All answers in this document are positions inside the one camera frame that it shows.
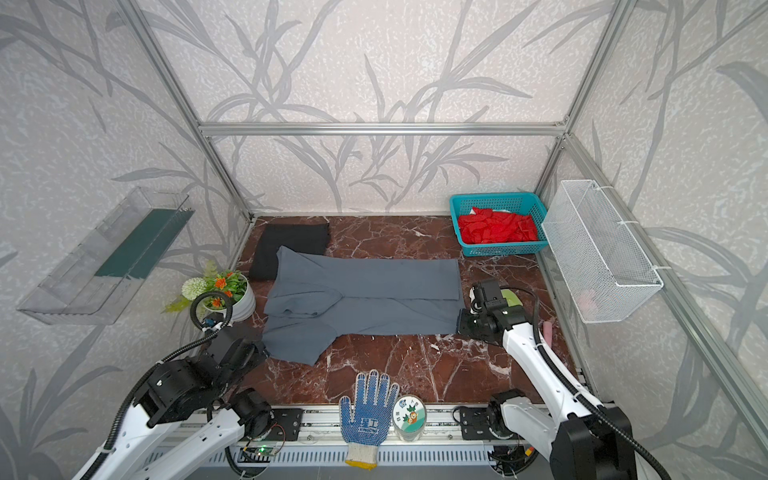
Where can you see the grey t shirt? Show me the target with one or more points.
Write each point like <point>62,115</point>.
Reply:
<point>316,299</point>

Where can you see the blue dotted work glove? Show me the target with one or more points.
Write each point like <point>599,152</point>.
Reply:
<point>365,420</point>

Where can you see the green paper piece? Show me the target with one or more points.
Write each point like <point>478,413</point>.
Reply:
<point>511,298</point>

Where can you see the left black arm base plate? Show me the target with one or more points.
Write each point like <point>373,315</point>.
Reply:
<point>286,425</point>

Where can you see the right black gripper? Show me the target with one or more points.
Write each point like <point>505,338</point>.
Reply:
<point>469,324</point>

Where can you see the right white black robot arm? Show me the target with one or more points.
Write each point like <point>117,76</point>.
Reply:
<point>578,435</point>

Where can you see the clear plastic wall shelf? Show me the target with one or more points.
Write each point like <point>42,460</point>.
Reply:
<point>94,284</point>

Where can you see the red t shirt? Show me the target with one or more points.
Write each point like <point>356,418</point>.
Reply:
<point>488,226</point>

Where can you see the green circuit board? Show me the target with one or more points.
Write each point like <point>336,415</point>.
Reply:
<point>259,454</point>

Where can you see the potted artificial flower plant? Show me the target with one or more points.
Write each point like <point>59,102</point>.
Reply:
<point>232,284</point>

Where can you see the teal plastic basket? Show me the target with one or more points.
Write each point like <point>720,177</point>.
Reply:
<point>522,203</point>

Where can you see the round tin with cartoon label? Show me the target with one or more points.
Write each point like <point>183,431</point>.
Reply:
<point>409,418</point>

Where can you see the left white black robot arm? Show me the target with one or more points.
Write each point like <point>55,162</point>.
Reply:
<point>190,379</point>

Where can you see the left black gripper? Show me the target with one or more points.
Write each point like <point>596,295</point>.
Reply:
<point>241,346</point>

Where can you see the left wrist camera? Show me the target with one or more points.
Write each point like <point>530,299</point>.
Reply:
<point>211,322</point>

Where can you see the folded black t shirt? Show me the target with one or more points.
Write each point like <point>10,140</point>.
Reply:
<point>307,239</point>

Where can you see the white wire mesh basket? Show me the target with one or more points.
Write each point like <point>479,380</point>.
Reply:
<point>608,274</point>

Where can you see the aluminium front rail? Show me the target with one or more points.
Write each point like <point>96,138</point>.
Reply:
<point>226,428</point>

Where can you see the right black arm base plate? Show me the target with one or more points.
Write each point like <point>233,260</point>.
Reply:
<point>474,423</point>

